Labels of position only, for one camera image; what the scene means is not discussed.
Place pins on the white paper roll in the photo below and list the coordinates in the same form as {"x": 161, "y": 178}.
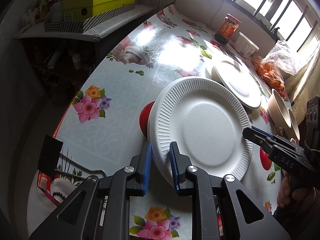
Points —
{"x": 53, "y": 59}

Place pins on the person's right hand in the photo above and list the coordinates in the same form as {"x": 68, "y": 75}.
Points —
{"x": 285, "y": 192}

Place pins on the red label jar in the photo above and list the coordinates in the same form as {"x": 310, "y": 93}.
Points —
{"x": 228, "y": 27}

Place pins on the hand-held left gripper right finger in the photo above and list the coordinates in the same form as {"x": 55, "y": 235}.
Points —
{"x": 174, "y": 167}

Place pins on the black square clip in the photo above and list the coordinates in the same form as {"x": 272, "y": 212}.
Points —
{"x": 50, "y": 155}

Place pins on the printed floral tablecloth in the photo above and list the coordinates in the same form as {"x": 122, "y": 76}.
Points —
{"x": 120, "y": 110}

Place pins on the clear bag of oranges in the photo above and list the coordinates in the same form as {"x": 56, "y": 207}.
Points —
{"x": 271, "y": 73}

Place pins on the smooth white paper plate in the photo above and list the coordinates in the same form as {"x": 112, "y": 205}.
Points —
{"x": 237, "y": 85}
{"x": 208, "y": 71}

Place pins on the ribbed white paper plate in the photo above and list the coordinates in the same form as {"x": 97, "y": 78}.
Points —
{"x": 205, "y": 130}

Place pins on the white plastic tub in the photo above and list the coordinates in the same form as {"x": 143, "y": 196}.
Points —
{"x": 246, "y": 45}

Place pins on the lime green box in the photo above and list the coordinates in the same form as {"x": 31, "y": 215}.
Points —
{"x": 100, "y": 5}

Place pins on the black white striped box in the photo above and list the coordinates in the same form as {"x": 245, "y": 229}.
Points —
{"x": 75, "y": 26}

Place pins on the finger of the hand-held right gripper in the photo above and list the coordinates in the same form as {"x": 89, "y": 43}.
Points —
{"x": 253, "y": 137}
{"x": 283, "y": 140}

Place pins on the cream patterned curtain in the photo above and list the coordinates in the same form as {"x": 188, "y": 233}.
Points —
{"x": 307, "y": 80}

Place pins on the black hook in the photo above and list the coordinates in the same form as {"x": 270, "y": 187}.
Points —
{"x": 276, "y": 33}

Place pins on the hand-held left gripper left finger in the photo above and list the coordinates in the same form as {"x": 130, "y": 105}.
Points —
{"x": 147, "y": 167}

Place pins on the row of small bottles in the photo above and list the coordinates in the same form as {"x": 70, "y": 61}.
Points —
{"x": 42, "y": 7}

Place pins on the metal window bars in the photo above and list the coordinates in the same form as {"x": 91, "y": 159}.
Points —
{"x": 260, "y": 2}

